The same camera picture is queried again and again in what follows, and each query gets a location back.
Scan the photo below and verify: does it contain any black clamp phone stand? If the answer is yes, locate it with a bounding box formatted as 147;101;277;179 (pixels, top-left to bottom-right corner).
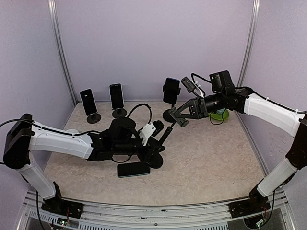
162;83;182;123

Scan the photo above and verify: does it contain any left aluminium frame post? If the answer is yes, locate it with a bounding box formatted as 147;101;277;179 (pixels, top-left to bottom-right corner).
48;0;78;106

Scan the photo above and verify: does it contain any white bowl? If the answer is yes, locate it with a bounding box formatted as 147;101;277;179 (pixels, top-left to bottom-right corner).
66;129;79;134

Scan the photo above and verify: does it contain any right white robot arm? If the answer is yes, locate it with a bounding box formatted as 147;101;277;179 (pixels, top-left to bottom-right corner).
169;70;307;213

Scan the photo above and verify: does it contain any folding phone stand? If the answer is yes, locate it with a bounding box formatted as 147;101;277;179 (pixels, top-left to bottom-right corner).
112;108;127;118
86;113;101;124

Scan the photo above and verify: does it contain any aluminium frame post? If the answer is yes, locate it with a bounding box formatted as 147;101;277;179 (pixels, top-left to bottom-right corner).
48;0;78;106
237;0;260;87

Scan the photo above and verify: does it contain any green saucer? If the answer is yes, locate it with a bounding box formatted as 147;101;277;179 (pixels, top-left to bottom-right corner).
209;109;230;121

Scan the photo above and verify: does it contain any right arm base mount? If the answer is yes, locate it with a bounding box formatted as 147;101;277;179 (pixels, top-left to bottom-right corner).
229;199;271;218

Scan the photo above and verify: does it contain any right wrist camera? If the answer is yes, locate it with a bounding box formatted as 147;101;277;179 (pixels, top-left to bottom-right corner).
180;76;206;98

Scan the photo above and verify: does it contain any phone with dark-blue case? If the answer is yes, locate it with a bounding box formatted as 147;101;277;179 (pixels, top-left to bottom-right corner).
163;78;180;104

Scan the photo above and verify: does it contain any white blue mug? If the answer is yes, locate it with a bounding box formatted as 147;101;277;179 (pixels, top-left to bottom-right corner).
217;109;226;115

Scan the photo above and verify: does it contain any phone with light-blue case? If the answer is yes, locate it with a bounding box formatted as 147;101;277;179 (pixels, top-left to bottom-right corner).
109;83;124;110

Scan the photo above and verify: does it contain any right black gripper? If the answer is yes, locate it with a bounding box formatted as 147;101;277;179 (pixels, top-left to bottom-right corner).
175;91;226;118

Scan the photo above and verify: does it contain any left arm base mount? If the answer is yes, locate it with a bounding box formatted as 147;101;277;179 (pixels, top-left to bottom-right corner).
41;200;83;219

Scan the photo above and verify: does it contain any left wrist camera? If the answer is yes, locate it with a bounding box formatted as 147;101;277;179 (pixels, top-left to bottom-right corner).
140;120;164;146

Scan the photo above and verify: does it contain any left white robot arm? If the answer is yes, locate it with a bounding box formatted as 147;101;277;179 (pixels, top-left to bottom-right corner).
3;114;165;213

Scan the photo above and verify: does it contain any front aluminium rail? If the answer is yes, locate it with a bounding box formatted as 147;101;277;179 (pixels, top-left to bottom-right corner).
16;189;295;230

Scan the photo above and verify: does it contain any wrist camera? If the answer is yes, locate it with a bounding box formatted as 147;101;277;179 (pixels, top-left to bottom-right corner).
140;120;164;146
180;76;206;98

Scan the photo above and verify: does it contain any right aluminium frame post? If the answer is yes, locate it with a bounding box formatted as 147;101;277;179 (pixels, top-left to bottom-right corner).
237;0;260;87

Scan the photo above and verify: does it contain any phone with teal case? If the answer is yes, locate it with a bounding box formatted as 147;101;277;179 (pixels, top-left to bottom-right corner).
117;162;150;178

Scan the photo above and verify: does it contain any phone with lilac case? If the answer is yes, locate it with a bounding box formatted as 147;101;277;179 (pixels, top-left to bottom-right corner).
80;89;97;115

